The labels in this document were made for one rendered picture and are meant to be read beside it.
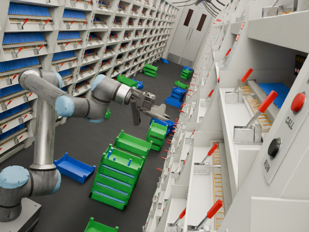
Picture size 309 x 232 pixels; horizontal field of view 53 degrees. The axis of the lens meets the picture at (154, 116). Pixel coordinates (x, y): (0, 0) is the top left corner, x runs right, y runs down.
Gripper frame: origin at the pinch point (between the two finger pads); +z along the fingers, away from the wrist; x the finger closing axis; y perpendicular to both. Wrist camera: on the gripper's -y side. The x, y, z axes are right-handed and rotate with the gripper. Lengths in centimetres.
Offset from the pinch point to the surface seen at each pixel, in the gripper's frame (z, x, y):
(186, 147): 14.4, 3.5, -9.6
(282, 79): 25, -42, 40
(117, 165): -19, 68, -73
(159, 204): 16, 8, -48
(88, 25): -109, 167, -3
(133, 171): -6, 68, -71
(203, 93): 12.0, 27.2, 12.2
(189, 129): 14.1, 26.9, -9.0
